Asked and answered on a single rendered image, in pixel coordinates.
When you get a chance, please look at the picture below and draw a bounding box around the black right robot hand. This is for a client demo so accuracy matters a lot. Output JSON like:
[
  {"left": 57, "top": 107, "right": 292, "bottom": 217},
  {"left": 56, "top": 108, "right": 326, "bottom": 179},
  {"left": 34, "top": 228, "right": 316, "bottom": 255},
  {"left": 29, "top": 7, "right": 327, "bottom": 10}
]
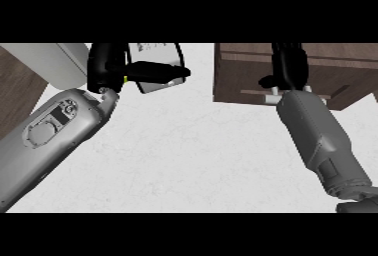
[{"left": 257, "top": 42, "right": 311, "bottom": 97}]

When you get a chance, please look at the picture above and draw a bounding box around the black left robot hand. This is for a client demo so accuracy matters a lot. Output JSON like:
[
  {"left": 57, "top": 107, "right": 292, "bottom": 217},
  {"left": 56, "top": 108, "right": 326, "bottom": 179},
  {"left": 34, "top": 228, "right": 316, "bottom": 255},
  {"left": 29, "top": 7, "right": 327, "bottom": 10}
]
[{"left": 85, "top": 42, "right": 192, "bottom": 95}]

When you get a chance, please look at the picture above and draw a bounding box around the brown wooden drawer front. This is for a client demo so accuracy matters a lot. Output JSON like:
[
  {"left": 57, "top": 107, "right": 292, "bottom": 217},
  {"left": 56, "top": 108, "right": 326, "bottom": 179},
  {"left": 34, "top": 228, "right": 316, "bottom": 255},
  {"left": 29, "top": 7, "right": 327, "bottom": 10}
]
[{"left": 212, "top": 62, "right": 376, "bottom": 111}]

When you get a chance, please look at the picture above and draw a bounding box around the brown wooden cabinet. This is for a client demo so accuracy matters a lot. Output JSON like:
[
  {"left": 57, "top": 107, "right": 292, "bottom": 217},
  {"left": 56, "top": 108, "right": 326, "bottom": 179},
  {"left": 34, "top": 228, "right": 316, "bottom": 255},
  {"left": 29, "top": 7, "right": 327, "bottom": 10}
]
[{"left": 212, "top": 42, "right": 378, "bottom": 111}]

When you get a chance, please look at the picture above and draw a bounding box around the pale grey appliance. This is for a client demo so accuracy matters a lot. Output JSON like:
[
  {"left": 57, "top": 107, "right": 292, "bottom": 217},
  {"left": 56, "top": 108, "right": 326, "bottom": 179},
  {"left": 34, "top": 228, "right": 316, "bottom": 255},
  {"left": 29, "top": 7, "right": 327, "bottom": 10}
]
[{"left": 0, "top": 42, "right": 91, "bottom": 91}]

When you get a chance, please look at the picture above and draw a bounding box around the brown wooden panel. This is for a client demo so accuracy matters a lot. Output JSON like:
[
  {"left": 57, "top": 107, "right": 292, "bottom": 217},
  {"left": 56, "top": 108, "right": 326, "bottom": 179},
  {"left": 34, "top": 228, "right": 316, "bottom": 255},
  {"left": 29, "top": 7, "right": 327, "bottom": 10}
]
[{"left": 0, "top": 46, "right": 50, "bottom": 141}]

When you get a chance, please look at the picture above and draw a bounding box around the white drawer handle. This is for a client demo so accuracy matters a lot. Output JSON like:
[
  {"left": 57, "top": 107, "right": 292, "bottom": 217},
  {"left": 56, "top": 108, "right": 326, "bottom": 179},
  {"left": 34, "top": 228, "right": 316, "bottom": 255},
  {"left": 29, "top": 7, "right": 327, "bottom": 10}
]
[{"left": 263, "top": 84, "right": 316, "bottom": 105}]

